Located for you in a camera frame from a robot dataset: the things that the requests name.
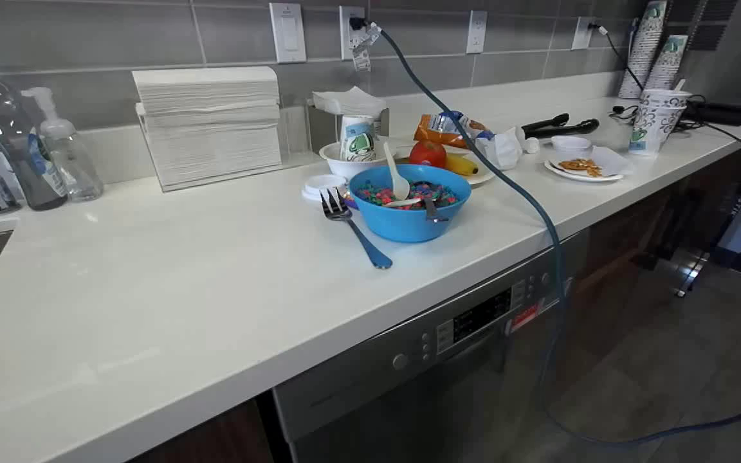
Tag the white bowl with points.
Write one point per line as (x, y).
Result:
(336, 161)

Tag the red tomato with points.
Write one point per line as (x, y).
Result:
(429, 156)

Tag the white wall switch plate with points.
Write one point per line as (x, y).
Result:
(287, 32)

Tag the large printed paper cup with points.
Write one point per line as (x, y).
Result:
(658, 120)

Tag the white plastic spoon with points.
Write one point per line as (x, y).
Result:
(396, 181)

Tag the stainless steel dishwasher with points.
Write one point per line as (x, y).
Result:
(439, 377)

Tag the white paper towel stack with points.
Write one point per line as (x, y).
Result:
(206, 130)

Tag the clear pump dispenser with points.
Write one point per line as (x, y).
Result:
(75, 162)

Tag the small printed cup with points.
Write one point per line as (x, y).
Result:
(359, 138)

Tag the crumpled white wrapper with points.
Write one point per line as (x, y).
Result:
(502, 148)

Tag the yellow banana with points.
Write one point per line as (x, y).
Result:
(462, 165)

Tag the white power adapter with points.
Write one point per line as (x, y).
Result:
(362, 43)

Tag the orange snack bag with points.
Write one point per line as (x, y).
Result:
(429, 133)

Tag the black tongs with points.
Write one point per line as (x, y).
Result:
(560, 127)

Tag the orange snack pieces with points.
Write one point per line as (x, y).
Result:
(580, 165)

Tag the dark blue fork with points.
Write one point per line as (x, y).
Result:
(362, 239)

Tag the white wall outlet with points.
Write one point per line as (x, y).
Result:
(476, 32)
(346, 39)
(580, 34)

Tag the blue plastic bowl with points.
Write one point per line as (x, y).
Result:
(409, 220)

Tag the green cap soap bottle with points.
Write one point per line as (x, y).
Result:
(14, 151)

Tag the dark wood cabinet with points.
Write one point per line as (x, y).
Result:
(636, 247)

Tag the white paper plate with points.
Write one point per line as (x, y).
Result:
(606, 162)

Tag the sleeved paper cup stack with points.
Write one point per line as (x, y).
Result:
(645, 43)
(670, 62)

